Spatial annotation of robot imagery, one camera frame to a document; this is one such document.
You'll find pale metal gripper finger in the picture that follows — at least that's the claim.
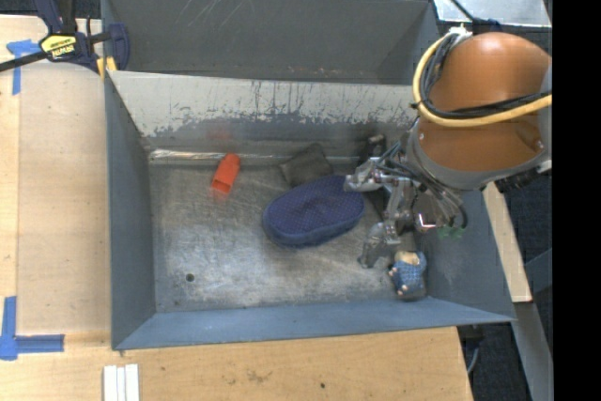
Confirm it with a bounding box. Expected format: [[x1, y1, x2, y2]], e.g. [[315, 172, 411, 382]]
[[344, 167, 385, 193], [358, 220, 402, 270]]

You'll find toy animal in blue sweater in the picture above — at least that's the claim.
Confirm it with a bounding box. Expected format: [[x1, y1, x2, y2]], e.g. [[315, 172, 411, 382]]
[[386, 249, 429, 301]]

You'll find dark grey bean bag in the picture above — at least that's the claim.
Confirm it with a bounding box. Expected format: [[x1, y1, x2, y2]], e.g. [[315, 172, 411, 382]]
[[279, 143, 335, 187]]

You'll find blue dotted oval cushion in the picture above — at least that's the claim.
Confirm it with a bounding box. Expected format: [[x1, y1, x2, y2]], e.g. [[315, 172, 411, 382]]
[[261, 174, 367, 249]]

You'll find grey metal bin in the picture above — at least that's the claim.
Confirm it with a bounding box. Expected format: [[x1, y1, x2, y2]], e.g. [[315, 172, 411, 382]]
[[99, 0, 518, 351]]

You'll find orange-red plastic cup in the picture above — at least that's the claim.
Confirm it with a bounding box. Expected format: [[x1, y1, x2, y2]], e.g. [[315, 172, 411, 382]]
[[209, 152, 242, 199]]

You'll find pale wood board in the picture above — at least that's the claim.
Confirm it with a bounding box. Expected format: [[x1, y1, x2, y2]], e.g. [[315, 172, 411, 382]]
[[16, 16, 115, 337]]

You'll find black cylinder on white bracket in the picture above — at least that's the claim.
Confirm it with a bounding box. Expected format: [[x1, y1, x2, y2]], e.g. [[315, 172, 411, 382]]
[[494, 160, 553, 194]]

